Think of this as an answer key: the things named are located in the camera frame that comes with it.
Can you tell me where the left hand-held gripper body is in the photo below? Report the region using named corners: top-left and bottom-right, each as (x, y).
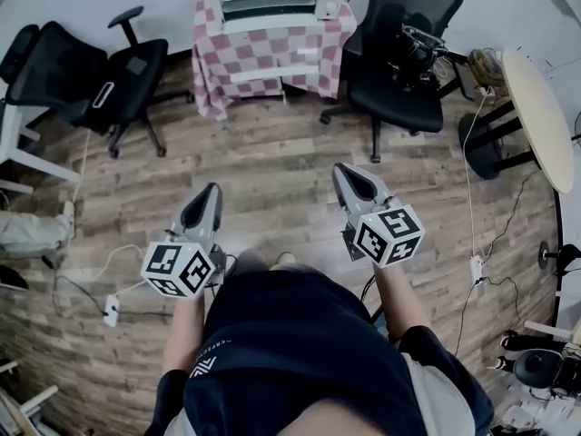
top-left (140, 224), bottom-right (238, 300)

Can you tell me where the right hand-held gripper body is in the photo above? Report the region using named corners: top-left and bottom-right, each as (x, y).
top-left (340, 201), bottom-right (427, 269)

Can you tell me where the person's left forearm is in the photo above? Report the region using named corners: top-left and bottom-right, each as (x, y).
top-left (162, 288), bottom-right (206, 375)

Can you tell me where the person's right forearm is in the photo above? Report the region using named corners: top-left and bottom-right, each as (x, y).
top-left (371, 261), bottom-right (433, 343)

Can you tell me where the white power strip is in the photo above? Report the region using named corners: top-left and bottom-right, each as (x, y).
top-left (103, 293), bottom-right (122, 328)
top-left (468, 254), bottom-right (485, 286)

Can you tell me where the person's right shoe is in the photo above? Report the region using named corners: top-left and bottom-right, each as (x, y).
top-left (270, 251), bottom-right (297, 272)

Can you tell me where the black mesh office chair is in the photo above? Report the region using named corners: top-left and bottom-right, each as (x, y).
top-left (320, 0), bottom-right (471, 164)

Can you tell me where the person's dark shirt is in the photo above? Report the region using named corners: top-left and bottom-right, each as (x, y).
top-left (144, 264), bottom-right (497, 436)

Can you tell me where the black floor stand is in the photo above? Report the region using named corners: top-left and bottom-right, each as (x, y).
top-left (537, 241), bottom-right (581, 274)

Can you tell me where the black white sneaker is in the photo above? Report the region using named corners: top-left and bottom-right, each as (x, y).
top-left (498, 329), bottom-right (524, 352)
top-left (487, 354), bottom-right (517, 372)

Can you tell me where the pink checkered tablecloth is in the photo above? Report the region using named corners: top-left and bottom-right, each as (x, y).
top-left (191, 0), bottom-right (358, 122)

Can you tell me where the round beige table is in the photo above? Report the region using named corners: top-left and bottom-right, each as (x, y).
top-left (458, 48), bottom-right (576, 195)

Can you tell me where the black round object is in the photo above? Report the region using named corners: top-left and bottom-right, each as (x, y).
top-left (512, 351), bottom-right (565, 388)

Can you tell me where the pile of wooden slats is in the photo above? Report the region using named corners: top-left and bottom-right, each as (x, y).
top-left (0, 359), bottom-right (61, 436)

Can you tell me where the white power cable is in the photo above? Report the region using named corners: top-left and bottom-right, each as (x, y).
top-left (67, 129), bottom-right (147, 302)
top-left (462, 86), bottom-right (497, 263)

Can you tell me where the black floor cable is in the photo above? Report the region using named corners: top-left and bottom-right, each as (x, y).
top-left (453, 168), bottom-right (542, 359)

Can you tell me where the black device with cables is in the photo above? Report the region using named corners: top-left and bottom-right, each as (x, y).
top-left (388, 24), bottom-right (456, 93)

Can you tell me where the white desk frame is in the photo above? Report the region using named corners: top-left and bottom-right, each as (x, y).
top-left (0, 102), bottom-right (82, 197)

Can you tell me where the pile of cables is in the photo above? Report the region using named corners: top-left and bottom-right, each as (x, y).
top-left (467, 47), bottom-right (506, 95)

